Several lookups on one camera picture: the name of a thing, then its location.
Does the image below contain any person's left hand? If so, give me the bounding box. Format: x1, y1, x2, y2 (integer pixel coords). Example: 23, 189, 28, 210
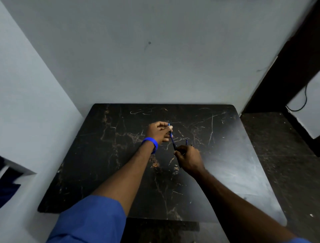
146, 121, 173, 145

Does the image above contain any person's right hand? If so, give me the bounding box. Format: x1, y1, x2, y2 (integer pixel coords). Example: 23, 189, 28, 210
174, 145, 206, 176

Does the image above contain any blue pen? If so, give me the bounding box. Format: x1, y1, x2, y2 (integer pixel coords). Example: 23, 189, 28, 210
168, 123, 177, 151

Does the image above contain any person's left forearm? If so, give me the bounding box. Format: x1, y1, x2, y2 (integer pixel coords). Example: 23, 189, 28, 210
92, 140, 159, 216

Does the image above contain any person's right forearm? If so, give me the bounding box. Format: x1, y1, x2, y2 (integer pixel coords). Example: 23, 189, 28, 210
193, 168, 298, 243

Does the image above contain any blue wristband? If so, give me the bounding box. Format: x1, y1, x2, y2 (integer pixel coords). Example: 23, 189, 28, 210
141, 137, 159, 154

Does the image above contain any blue shirt sleeve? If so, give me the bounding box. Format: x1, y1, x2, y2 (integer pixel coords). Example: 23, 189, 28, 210
46, 195, 127, 243

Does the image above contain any black cable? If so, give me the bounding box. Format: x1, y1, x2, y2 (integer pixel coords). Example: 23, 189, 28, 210
285, 82, 309, 112

